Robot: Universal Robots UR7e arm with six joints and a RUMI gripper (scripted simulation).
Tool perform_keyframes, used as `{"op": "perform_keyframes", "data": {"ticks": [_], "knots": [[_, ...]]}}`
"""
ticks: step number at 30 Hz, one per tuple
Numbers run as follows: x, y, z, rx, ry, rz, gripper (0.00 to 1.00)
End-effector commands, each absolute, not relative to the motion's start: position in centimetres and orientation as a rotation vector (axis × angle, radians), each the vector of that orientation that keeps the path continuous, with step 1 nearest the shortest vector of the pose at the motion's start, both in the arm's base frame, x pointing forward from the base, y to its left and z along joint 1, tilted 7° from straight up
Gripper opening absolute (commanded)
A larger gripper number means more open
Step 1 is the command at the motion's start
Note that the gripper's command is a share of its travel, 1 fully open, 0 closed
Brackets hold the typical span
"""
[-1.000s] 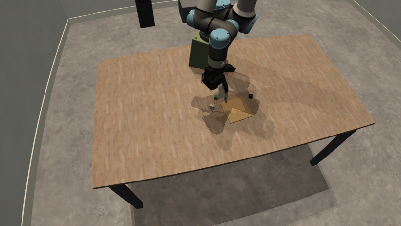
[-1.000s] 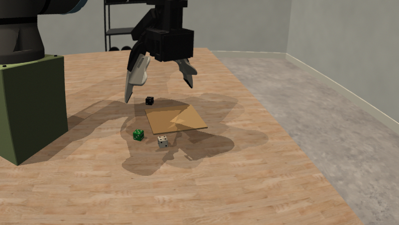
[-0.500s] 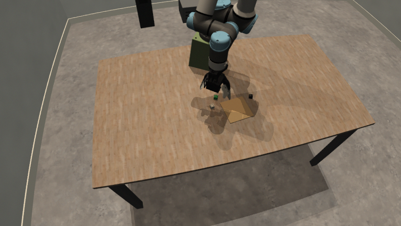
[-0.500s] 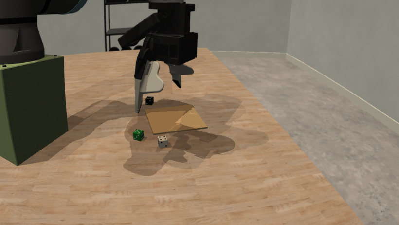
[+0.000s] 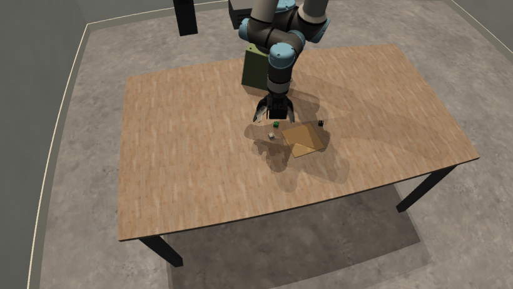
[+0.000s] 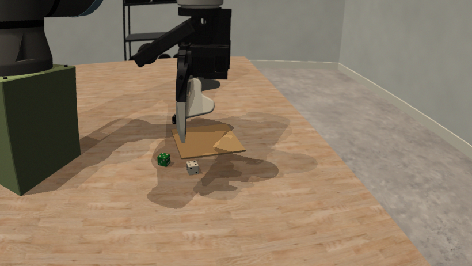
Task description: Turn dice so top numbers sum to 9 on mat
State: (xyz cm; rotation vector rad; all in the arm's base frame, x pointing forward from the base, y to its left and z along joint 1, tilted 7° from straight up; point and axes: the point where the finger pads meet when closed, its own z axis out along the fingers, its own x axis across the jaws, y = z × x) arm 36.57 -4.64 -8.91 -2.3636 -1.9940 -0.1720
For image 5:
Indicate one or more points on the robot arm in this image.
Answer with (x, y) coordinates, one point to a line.
(307, 22)

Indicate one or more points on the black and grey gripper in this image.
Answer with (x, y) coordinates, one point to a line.
(275, 112)

